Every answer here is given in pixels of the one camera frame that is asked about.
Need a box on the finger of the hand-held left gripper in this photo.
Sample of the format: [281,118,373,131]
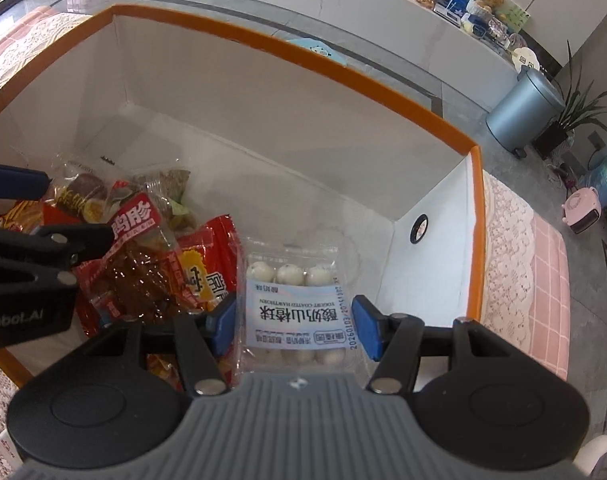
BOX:
[0,164,53,201]
[0,222,113,286]

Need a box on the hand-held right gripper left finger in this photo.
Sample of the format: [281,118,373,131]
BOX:
[31,292,237,397]

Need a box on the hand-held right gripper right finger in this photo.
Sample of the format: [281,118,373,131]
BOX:
[352,296,564,395]

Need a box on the red orange striped snack packet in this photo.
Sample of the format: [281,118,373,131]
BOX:
[0,199,82,235]

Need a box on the red yellow snack packet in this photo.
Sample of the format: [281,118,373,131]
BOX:
[176,214,242,313]

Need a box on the dark brown snack packet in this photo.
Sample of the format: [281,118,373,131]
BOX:
[54,170,112,216]

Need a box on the clear packet of white balls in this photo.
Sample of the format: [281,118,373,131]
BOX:
[236,237,361,376]

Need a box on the small orange snack packet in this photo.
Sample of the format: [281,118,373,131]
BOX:
[146,352,184,393]

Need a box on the red packet of brown meat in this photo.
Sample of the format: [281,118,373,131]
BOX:
[74,192,184,336]

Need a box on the clear packet of olive snack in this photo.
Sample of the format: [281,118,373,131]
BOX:
[134,169,199,233]

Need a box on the orange cardboard box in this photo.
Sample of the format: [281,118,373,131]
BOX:
[0,2,487,391]

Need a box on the pink space heater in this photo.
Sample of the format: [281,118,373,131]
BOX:
[562,186,604,235]

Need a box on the person's white socked foot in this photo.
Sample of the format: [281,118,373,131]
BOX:
[576,435,607,480]

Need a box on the potted long-leaf plant black pot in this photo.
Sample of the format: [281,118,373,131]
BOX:
[531,40,607,161]

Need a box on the grey blue trash can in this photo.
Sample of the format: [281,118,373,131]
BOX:
[486,67,567,158]

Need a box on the light blue cartoon fan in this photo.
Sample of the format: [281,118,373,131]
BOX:
[284,37,341,63]

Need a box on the white marble television console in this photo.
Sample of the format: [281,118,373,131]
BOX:
[104,0,521,111]

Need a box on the white round hand fan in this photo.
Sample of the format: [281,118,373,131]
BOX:
[508,46,541,72]

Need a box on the green picture board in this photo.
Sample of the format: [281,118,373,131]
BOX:
[446,0,529,31]

